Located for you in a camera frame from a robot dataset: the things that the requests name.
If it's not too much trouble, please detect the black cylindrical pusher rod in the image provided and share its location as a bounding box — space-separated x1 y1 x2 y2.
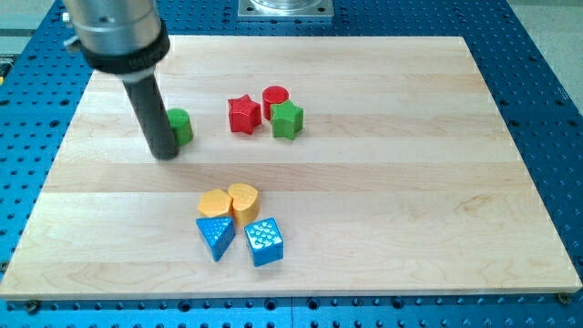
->
122 74 179 160

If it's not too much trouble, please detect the green cylinder block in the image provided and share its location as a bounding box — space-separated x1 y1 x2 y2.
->
167 108 194 146

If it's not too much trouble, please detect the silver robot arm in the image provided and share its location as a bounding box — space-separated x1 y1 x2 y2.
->
63 0 179 160

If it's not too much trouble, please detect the wooden board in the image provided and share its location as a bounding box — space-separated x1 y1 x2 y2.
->
1 36 581 300

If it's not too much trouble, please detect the red star block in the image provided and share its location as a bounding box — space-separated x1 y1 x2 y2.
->
228 95 261 135

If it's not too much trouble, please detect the yellow pentagon block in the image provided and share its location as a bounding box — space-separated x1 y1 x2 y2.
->
198 189 232 218

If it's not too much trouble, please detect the red cylinder block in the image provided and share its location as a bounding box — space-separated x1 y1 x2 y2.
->
261 86 289 120

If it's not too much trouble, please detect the yellow heart block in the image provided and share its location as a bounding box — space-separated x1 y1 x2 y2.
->
228 183 260 227

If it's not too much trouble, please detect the green star block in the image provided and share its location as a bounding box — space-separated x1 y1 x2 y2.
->
271 100 303 140

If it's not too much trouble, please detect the blue triangle block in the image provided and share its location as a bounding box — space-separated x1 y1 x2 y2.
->
195 217 236 261

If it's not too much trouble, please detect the blue cube block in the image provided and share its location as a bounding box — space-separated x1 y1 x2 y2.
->
244 218 284 267

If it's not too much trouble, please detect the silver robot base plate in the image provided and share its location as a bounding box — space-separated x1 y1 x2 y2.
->
238 0 334 20

